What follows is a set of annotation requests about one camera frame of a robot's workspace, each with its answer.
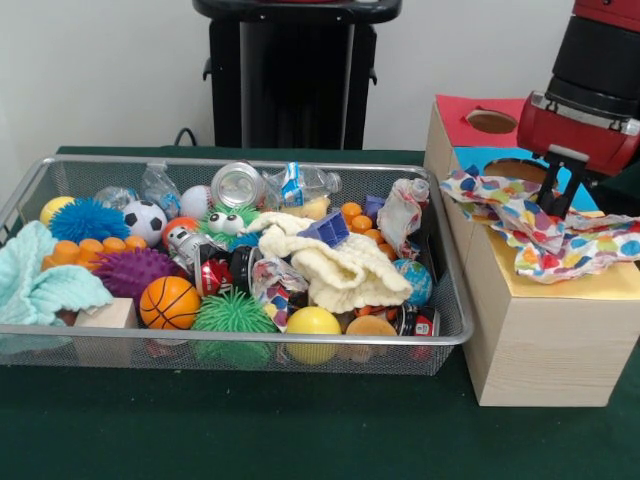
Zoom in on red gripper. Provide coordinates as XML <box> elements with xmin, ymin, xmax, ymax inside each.
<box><xmin>516</xmin><ymin>92</ymin><xmax>640</xmax><ymax>220</ymax></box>

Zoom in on colourful dotted cloth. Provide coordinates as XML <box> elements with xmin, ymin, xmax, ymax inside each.
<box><xmin>439</xmin><ymin>167</ymin><xmax>640</xmax><ymax>285</ymax></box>

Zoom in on wooden box with three holes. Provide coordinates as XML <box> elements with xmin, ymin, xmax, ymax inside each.
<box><xmin>423</xmin><ymin>94</ymin><xmax>640</xmax><ymax>408</ymax></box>

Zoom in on silver mesh bin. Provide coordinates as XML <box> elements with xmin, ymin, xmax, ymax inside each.
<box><xmin>0</xmin><ymin>154</ymin><xmax>475</xmax><ymax>377</ymax></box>

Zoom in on dark green tablecloth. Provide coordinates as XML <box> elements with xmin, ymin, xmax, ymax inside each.
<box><xmin>597</xmin><ymin>169</ymin><xmax>640</xmax><ymax>211</ymax></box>
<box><xmin>0</xmin><ymin>144</ymin><xmax>640</xmax><ymax>480</ymax></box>

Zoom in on blue globe ball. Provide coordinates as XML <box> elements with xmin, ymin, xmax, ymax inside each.
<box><xmin>391</xmin><ymin>258</ymin><xmax>434</xmax><ymax>307</ymax></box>

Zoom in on cream knitted cloth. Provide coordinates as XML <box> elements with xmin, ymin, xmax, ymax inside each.
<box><xmin>247</xmin><ymin>209</ymin><xmax>414</xmax><ymax>315</ymax></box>

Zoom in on purple toy block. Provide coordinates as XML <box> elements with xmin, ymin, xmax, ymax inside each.
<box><xmin>297</xmin><ymin>209</ymin><xmax>351</xmax><ymax>246</ymax></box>

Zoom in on smooth yellow ball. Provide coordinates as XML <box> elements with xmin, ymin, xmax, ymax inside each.
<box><xmin>285</xmin><ymin>305</ymin><xmax>344</xmax><ymax>365</ymax></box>

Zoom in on green spiky rubber ball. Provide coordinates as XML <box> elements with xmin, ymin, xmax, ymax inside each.
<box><xmin>191</xmin><ymin>292</ymin><xmax>279</xmax><ymax>334</ymax></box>

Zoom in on orange toy basketball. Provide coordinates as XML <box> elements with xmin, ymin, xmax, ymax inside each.
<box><xmin>138</xmin><ymin>275</ymin><xmax>202</xmax><ymax>331</ymax></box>

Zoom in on small soccer ball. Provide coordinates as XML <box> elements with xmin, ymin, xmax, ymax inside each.
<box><xmin>122</xmin><ymin>199</ymin><xmax>169</xmax><ymax>235</ymax></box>

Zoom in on purple spiky ball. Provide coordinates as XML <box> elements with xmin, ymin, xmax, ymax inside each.
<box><xmin>92</xmin><ymin>248</ymin><xmax>176</xmax><ymax>299</ymax></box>

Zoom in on blue spiky rubber ball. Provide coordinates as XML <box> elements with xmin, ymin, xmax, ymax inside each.
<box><xmin>48</xmin><ymin>197</ymin><xmax>131</xmax><ymax>244</ymax></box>

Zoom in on mint green cloth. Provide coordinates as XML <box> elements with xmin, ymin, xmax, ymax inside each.
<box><xmin>0</xmin><ymin>219</ymin><xmax>115</xmax><ymax>326</ymax></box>

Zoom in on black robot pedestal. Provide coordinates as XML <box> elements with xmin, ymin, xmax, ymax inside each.
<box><xmin>192</xmin><ymin>0</ymin><xmax>404</xmax><ymax>150</ymax></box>

